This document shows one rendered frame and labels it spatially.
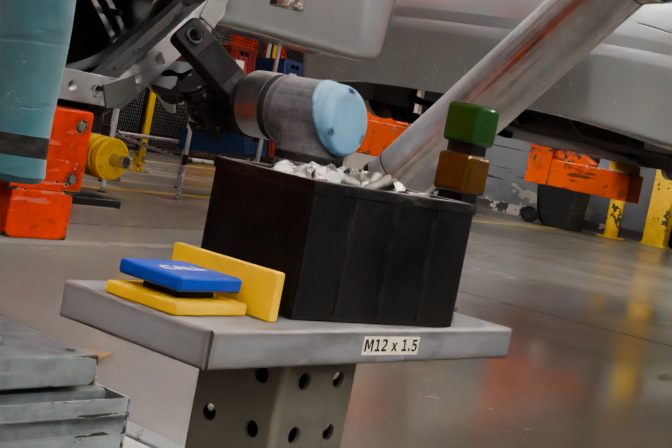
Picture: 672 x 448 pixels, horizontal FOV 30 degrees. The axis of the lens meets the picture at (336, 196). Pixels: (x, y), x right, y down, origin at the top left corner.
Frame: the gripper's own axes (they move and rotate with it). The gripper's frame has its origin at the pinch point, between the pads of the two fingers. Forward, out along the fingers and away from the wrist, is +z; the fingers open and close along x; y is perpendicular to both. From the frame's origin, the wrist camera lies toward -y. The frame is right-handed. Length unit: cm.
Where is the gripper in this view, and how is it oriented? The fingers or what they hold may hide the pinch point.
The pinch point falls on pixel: (149, 72)
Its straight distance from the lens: 183.6
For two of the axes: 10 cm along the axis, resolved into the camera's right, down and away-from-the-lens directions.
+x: 5.7, -6.4, 5.2
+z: -7.6, -1.8, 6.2
